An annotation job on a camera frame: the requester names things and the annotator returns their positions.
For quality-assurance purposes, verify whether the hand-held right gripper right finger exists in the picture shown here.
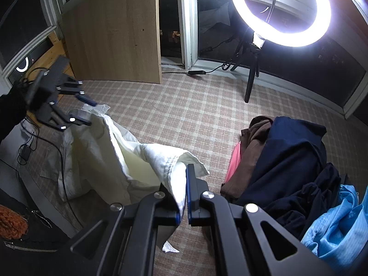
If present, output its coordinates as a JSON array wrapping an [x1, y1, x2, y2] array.
[[185, 164, 337, 276]]

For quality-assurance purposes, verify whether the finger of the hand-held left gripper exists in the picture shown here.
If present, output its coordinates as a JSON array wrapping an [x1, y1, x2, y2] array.
[[37, 103, 92, 130], [57, 80, 98, 106]]

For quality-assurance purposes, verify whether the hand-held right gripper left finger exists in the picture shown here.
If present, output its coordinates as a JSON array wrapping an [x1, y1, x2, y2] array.
[[70, 184, 181, 276]]

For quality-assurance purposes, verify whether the white shirt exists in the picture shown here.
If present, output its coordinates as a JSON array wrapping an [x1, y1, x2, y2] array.
[[57, 105, 210, 253]]

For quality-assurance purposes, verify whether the person's left forearm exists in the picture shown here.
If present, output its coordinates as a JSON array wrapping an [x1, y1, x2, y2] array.
[[0, 82, 32, 147]]

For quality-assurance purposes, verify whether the pine plank board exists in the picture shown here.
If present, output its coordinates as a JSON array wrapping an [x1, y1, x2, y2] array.
[[29, 32, 74, 78]]

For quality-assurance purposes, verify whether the pink garment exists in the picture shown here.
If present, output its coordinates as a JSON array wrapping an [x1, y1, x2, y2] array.
[[224, 142, 242, 183]]

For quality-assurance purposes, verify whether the light wood panel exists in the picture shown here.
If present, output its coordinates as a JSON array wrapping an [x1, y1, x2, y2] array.
[[59, 0, 164, 84]]

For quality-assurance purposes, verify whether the plaid blanket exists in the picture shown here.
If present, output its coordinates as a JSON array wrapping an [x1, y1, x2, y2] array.
[[9, 78, 363, 276]]

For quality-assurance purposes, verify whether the navy garment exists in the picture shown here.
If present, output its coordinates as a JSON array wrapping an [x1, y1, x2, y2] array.
[[236, 116, 328, 207]]

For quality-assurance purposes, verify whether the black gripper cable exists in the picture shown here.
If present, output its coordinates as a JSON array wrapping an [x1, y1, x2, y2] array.
[[17, 115, 75, 202]]

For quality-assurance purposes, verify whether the white window frame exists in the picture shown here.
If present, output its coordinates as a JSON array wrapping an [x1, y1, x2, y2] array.
[[0, 0, 368, 118]]

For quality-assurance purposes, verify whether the white ring light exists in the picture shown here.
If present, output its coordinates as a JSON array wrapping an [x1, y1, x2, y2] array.
[[231, 0, 332, 48]]

